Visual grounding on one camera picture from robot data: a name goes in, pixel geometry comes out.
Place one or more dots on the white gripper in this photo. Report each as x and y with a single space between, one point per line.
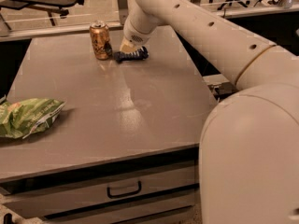
135 34

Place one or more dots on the blue rxbar blueberry wrapper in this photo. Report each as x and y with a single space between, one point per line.
139 54

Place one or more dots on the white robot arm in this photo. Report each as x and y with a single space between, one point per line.
249 145

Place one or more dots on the orange soda can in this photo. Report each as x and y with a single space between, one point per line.
100 38

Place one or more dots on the grey drawer cabinet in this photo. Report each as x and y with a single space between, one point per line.
122 122

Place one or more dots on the green chip bag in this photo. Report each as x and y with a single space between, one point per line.
21 119

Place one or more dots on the grey metal railing frame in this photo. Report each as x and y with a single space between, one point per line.
115 12

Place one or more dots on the black drawer handle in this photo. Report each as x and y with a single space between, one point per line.
125 189

